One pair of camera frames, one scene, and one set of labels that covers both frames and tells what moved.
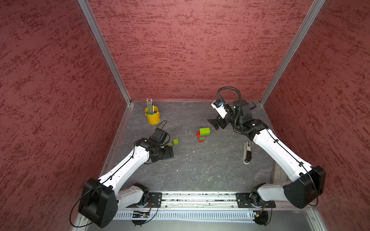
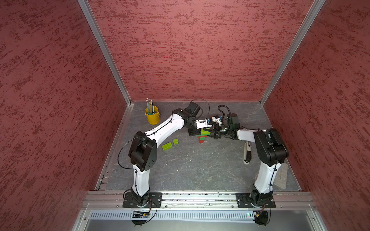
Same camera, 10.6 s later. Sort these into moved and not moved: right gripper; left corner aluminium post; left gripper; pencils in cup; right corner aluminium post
Moved: left gripper; right gripper
Not moved: pencils in cup; right corner aluminium post; left corner aluminium post
